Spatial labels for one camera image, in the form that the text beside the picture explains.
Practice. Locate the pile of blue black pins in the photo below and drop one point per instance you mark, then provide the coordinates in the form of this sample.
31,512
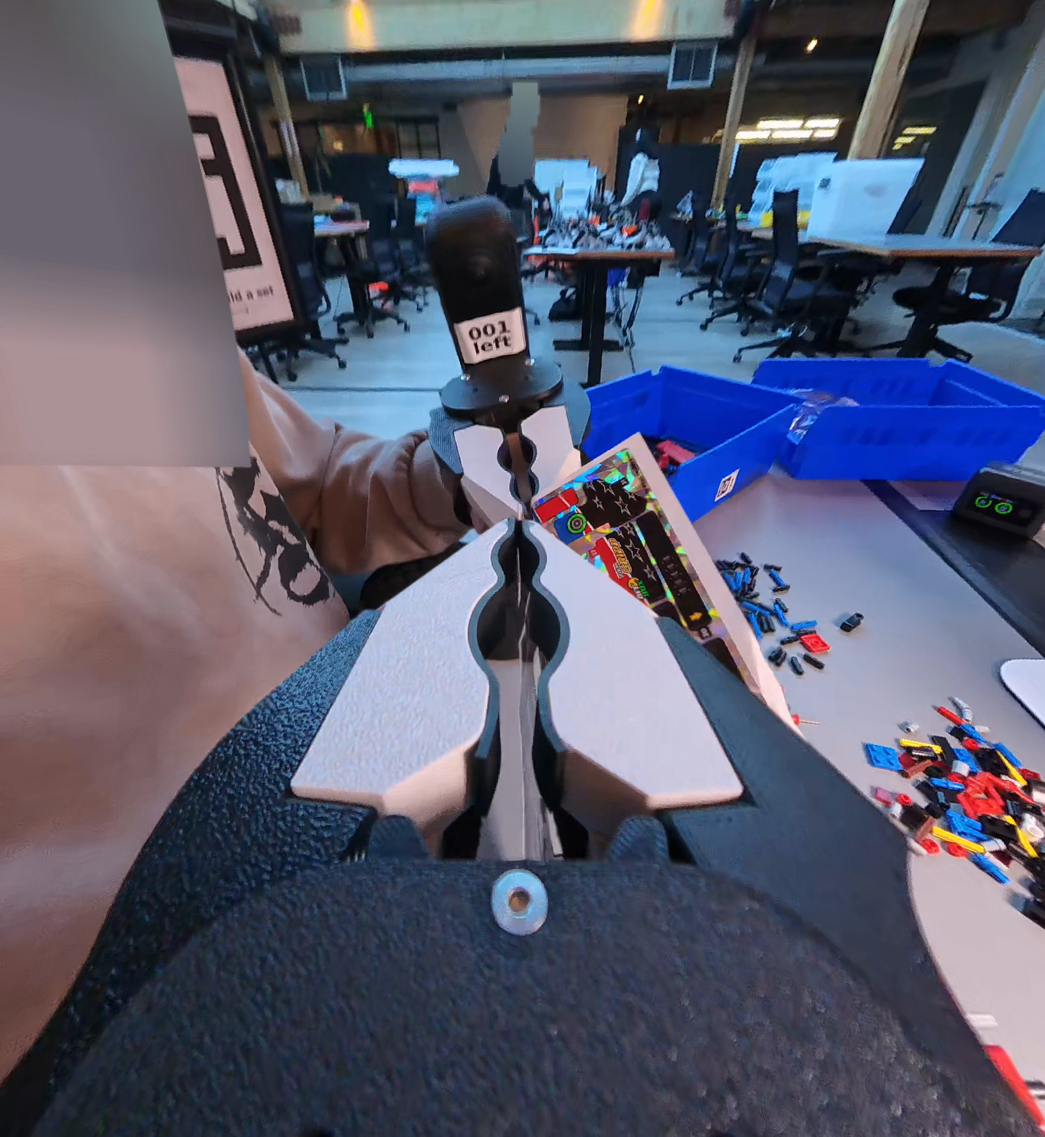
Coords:
758,604

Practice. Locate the person's torso beige hoodie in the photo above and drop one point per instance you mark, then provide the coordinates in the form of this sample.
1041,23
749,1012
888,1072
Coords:
87,666

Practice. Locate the blue plastic bin white label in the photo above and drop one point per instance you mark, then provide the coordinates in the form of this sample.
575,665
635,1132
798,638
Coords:
735,462

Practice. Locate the holographic sticker sheet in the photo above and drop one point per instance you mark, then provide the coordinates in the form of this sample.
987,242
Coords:
629,524

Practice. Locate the black office chair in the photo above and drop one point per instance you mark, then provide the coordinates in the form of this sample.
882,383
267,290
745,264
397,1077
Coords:
1002,275
371,266
789,284

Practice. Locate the person's left forearm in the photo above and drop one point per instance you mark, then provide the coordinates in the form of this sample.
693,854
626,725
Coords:
353,488

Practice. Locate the partly built lego car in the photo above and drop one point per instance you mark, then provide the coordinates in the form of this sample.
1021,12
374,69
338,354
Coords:
1015,1088

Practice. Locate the wooden top standing desk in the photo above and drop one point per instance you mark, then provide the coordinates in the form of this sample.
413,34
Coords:
922,247
598,258

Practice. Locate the black device green lights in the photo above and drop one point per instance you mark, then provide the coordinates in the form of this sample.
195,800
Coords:
1011,502

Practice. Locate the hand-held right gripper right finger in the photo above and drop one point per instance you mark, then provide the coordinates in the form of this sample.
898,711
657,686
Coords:
638,711

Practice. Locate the blue lego plate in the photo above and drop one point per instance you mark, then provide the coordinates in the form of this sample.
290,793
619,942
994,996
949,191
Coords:
882,757

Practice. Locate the small clear plastic bag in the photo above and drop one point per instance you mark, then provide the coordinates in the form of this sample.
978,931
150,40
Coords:
820,413

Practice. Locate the pile of mixed lego bricks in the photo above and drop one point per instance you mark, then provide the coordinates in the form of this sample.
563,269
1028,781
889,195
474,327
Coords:
984,799

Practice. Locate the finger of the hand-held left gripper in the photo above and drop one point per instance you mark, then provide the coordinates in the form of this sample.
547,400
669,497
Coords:
482,471
556,444

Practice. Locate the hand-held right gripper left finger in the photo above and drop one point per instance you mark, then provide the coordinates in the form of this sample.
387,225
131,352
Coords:
389,711

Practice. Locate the red square lego plate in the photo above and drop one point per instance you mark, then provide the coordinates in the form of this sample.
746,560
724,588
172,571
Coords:
813,642

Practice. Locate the white sign black code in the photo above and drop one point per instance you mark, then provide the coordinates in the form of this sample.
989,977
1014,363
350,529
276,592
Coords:
247,266

